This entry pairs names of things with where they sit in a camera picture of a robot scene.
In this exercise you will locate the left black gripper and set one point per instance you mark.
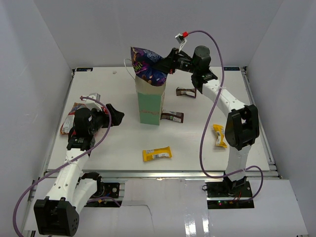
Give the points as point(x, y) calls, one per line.
point(116, 116)

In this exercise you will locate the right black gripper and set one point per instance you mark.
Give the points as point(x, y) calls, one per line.
point(169, 64)

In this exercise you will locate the purple chip bag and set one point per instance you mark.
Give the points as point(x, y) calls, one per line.
point(143, 61)

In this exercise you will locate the green white paper bag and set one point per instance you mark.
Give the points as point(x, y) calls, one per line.
point(150, 99)

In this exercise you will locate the red cookie snack bag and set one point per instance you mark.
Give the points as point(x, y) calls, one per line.
point(69, 120)

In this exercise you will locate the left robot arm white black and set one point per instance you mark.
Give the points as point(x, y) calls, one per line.
point(58, 213)

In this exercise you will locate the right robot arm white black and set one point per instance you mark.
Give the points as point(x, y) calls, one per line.
point(242, 125)

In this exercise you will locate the brown bar wrapper near bag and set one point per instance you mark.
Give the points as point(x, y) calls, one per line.
point(172, 116)

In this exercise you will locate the brown bar wrapper far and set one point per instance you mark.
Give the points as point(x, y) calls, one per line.
point(192, 92)

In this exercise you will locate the blue label left corner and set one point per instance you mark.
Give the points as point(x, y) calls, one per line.
point(84, 69)

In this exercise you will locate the blue label corner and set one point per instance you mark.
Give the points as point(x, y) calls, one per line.
point(231, 68)
point(84, 69)

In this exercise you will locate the yellow bar wrapper centre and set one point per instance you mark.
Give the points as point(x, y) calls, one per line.
point(152, 154)

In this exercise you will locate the yellow bar wrapper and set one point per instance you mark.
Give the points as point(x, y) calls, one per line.
point(219, 131)
point(152, 154)

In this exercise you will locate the blue label right corner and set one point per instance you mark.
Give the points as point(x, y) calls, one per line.
point(231, 68)

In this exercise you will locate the yellow bar wrapper right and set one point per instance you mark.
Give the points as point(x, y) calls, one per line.
point(219, 131)

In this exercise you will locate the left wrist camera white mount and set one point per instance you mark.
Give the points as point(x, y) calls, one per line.
point(91, 101)

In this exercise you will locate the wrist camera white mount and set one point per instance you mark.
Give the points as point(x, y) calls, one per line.
point(91, 101)
point(181, 38)

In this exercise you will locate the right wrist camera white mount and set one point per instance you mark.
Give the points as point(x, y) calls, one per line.
point(181, 38)

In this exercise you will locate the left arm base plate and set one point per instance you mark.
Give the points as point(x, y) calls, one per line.
point(107, 190)

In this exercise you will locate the aluminium front rail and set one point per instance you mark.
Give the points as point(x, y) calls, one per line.
point(253, 173)

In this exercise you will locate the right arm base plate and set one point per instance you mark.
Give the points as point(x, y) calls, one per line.
point(219, 196)

